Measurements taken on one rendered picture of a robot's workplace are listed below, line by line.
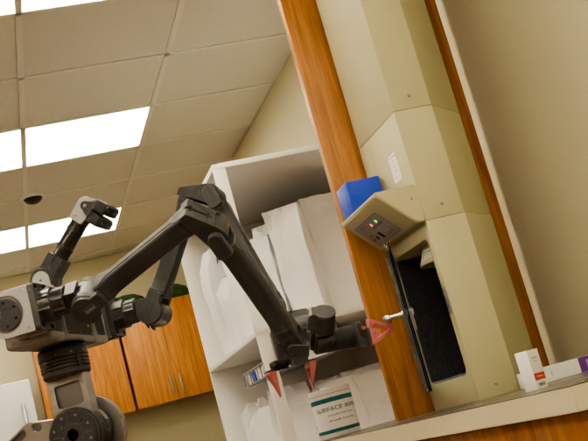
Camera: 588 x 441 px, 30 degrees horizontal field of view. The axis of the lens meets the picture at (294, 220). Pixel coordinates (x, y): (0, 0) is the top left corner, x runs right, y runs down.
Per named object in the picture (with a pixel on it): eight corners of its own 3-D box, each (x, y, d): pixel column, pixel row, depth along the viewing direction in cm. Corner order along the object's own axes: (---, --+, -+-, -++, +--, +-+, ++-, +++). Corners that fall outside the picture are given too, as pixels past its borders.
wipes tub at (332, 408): (354, 431, 340) (341, 385, 343) (367, 429, 327) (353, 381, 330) (316, 442, 336) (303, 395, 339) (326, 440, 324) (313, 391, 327)
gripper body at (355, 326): (349, 325, 286) (324, 330, 284) (362, 320, 277) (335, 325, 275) (354, 349, 285) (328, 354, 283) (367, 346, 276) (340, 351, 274)
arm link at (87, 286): (59, 285, 272) (56, 297, 268) (96, 274, 271) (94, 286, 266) (75, 313, 277) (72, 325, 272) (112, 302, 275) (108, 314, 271)
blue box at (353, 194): (376, 214, 307) (367, 185, 309) (387, 206, 298) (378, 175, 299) (344, 221, 304) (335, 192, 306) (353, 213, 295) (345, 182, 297)
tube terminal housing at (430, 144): (514, 388, 305) (437, 134, 319) (568, 375, 274) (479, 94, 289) (435, 411, 298) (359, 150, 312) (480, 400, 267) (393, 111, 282)
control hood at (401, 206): (388, 248, 307) (377, 215, 308) (426, 220, 276) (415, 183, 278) (350, 257, 303) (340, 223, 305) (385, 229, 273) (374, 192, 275)
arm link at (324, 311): (287, 335, 283) (287, 356, 276) (288, 299, 277) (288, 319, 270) (332, 336, 283) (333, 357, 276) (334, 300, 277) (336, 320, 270)
